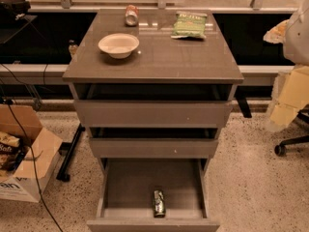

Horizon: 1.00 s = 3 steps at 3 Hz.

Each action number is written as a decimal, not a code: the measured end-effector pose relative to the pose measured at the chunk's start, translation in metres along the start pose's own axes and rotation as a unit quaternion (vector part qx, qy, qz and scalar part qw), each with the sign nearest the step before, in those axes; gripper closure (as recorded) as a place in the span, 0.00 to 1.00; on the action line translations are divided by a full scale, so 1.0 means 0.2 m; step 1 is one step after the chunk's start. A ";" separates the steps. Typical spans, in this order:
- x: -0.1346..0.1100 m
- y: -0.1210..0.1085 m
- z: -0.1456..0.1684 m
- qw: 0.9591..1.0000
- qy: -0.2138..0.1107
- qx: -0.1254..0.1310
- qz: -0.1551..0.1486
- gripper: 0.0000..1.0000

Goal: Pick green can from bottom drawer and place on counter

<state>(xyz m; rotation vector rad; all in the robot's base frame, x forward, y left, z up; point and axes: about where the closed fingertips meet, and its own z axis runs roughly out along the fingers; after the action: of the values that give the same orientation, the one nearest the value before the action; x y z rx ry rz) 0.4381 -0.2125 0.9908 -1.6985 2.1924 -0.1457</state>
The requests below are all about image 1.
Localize black bag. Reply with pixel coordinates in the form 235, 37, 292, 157
0, 0, 31, 22

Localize black table leg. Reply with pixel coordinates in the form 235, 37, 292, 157
56, 124, 85, 182

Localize green drink can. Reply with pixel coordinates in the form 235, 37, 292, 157
153, 189, 166, 218

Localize green chip bag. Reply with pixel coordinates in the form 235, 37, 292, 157
171, 11, 208, 40

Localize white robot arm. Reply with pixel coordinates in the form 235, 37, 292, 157
263, 0, 309, 132

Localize grey middle drawer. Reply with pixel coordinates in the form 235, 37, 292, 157
90, 128, 218, 159

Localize black office chair base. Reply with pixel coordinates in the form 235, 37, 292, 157
273, 104, 309, 158

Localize white paper bowl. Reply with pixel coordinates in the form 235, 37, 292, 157
98, 33, 139, 59

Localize snack bags in box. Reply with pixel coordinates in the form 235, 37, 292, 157
0, 131, 20, 176

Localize black cable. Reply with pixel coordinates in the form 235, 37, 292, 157
0, 63, 65, 232

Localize grey drawer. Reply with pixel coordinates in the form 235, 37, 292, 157
90, 128, 218, 159
87, 159, 219, 232
70, 83, 236, 129

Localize grey drawer cabinet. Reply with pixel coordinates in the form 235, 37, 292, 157
62, 8, 245, 232

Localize small bottle behind cabinet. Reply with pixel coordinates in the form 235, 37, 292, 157
69, 40, 78, 56

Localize grey top drawer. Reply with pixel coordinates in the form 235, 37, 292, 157
70, 83, 236, 129

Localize grey bottom drawer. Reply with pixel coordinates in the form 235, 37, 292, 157
87, 159, 219, 232

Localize cardboard box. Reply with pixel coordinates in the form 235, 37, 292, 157
0, 104, 63, 203

